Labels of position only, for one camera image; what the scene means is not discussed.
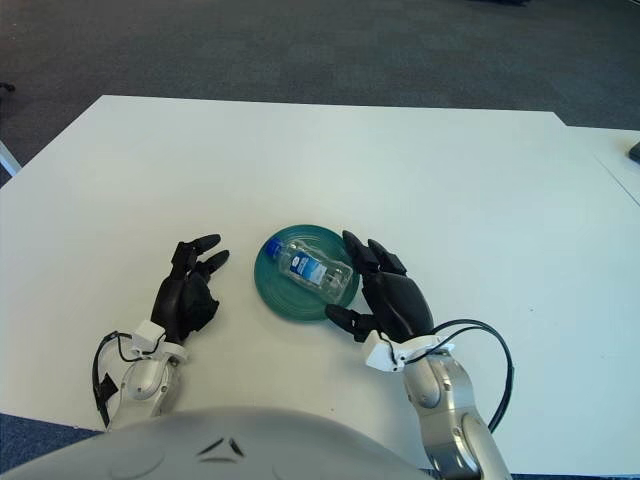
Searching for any grey robot torso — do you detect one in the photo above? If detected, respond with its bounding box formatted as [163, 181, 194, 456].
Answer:
[0, 405, 426, 480]

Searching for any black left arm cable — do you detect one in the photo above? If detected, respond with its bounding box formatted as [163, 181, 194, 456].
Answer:
[92, 330, 146, 429]

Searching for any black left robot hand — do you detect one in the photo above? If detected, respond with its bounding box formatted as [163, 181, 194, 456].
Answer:
[149, 232, 231, 346]

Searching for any clear plastic water bottle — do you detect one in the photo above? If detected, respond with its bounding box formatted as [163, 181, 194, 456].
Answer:
[265, 238, 354, 304]

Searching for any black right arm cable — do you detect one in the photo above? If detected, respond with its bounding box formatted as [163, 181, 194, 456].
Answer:
[394, 318, 516, 434]

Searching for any blue fabric pad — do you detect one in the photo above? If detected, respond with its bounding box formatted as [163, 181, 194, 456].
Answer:
[0, 413, 101, 459]

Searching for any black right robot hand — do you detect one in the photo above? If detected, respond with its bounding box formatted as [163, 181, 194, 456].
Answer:
[324, 229, 436, 345]

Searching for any white desk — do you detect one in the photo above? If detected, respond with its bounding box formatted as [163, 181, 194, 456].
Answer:
[564, 124, 640, 206]
[0, 139, 22, 176]

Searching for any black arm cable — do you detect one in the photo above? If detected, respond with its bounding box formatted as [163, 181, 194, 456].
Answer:
[394, 318, 516, 434]
[92, 330, 146, 429]

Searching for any green ribbed plate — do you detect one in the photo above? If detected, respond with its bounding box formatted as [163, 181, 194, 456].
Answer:
[253, 223, 362, 324]

